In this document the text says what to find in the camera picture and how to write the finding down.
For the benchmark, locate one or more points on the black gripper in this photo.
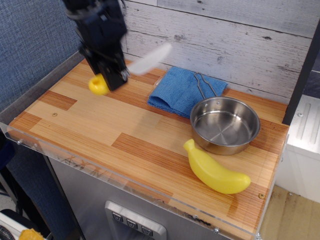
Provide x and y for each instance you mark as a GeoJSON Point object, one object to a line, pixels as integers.
{"type": "Point", "coordinates": [101, 26]}

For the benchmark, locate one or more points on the yellow handled white toy knife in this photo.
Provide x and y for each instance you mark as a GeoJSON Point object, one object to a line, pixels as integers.
{"type": "Point", "coordinates": [98, 86]}

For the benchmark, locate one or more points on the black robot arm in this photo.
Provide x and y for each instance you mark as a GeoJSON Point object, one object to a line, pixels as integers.
{"type": "Point", "coordinates": [100, 24]}

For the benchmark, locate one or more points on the clear acrylic counter guard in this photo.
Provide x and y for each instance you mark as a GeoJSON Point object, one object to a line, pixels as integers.
{"type": "Point", "coordinates": [148, 161]}

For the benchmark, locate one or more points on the blue folded cloth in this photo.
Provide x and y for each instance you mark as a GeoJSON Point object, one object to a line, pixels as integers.
{"type": "Point", "coordinates": [180, 90]}

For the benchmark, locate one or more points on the stainless steel pan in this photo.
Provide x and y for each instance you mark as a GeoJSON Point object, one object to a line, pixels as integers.
{"type": "Point", "coordinates": [222, 125]}

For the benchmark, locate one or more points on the stainless steel cabinet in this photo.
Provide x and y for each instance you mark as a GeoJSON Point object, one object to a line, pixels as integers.
{"type": "Point", "coordinates": [87, 193]}

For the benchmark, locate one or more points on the silver button control panel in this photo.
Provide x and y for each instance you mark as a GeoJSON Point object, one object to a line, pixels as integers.
{"type": "Point", "coordinates": [126, 224]}

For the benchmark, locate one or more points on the yellow toy banana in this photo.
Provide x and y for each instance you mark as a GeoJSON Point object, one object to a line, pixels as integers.
{"type": "Point", "coordinates": [212, 173]}

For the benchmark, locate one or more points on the yellow object bottom left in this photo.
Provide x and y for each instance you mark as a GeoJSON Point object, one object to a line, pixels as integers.
{"type": "Point", "coordinates": [30, 234]}

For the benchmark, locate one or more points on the white appliance at right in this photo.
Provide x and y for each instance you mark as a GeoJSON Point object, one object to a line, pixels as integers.
{"type": "Point", "coordinates": [299, 167]}

